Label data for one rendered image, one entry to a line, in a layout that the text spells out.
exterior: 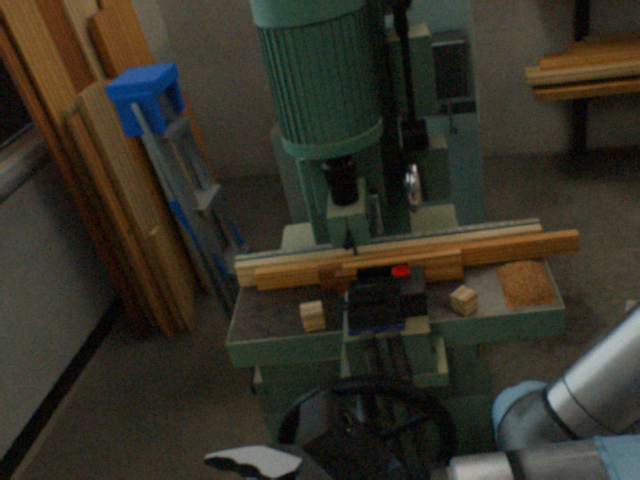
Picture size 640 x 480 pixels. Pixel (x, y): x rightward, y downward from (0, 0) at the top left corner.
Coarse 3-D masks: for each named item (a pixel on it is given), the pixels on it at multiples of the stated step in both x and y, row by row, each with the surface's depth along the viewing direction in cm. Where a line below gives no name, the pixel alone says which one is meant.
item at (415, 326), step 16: (416, 320) 106; (352, 336) 106; (384, 336) 104; (416, 336) 104; (352, 352) 106; (384, 352) 106; (416, 352) 106; (432, 352) 106; (352, 368) 108; (384, 368) 108; (416, 368) 107; (432, 368) 107
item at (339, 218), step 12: (360, 180) 127; (360, 192) 123; (360, 204) 119; (336, 216) 117; (348, 216) 117; (360, 216) 117; (336, 228) 118; (348, 228) 118; (360, 228) 118; (336, 240) 120; (360, 240) 120
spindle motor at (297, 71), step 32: (256, 0) 97; (288, 0) 94; (320, 0) 94; (352, 0) 97; (288, 32) 97; (320, 32) 97; (352, 32) 99; (288, 64) 100; (320, 64) 99; (352, 64) 101; (288, 96) 103; (320, 96) 102; (352, 96) 103; (288, 128) 107; (320, 128) 104; (352, 128) 106
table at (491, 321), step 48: (288, 288) 130; (336, 288) 128; (432, 288) 122; (480, 288) 120; (240, 336) 120; (288, 336) 118; (336, 336) 117; (432, 336) 116; (480, 336) 115; (528, 336) 115; (432, 384) 109
